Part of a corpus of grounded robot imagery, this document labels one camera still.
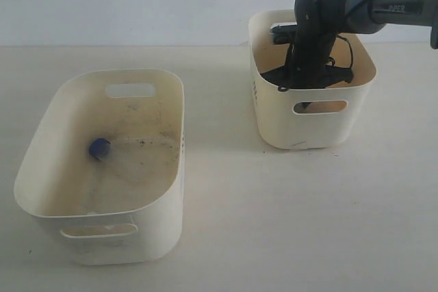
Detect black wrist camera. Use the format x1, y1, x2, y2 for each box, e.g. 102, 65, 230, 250
270, 23, 298, 45

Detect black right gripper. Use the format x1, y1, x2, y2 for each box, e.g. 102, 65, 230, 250
262, 0, 354, 113

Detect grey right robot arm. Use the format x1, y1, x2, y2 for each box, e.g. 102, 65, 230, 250
262, 0, 437, 92

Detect blue capped tube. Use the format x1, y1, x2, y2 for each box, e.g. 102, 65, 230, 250
88, 137, 148, 183

